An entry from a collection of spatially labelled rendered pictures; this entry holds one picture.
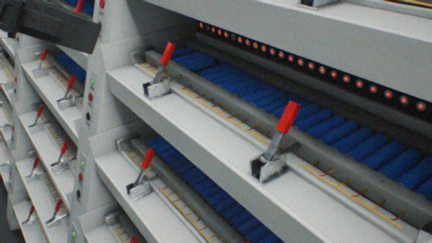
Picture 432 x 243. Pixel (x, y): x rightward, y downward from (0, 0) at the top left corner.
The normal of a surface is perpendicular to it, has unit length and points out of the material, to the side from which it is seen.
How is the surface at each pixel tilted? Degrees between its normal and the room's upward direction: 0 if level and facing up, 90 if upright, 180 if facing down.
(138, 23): 90
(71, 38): 90
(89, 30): 90
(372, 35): 110
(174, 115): 20
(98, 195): 90
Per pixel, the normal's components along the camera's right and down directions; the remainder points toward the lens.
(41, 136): -0.05, -0.86
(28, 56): 0.59, 0.39
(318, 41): -0.81, 0.34
